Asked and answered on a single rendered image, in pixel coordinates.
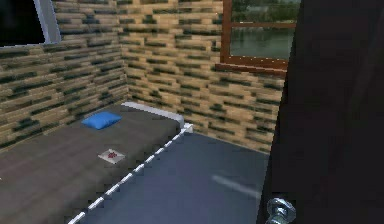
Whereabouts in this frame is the blue pillow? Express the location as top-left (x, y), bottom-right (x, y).
top-left (81, 111), bottom-right (123, 131)

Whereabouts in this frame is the white book with red print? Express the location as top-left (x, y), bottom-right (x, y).
top-left (97, 148), bottom-right (127, 165)

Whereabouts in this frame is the brown framed window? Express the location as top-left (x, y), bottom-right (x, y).
top-left (214, 0), bottom-right (302, 75)

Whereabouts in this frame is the silver door knob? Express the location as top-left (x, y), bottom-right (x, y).
top-left (265, 197), bottom-right (297, 224)

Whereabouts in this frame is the dark brown room door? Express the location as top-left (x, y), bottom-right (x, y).
top-left (256, 0), bottom-right (384, 224)

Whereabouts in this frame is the grey framed window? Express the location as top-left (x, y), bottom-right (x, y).
top-left (0, 0), bottom-right (62, 48)

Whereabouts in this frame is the brown bed with white frame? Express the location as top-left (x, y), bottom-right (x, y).
top-left (0, 101), bottom-right (194, 224)

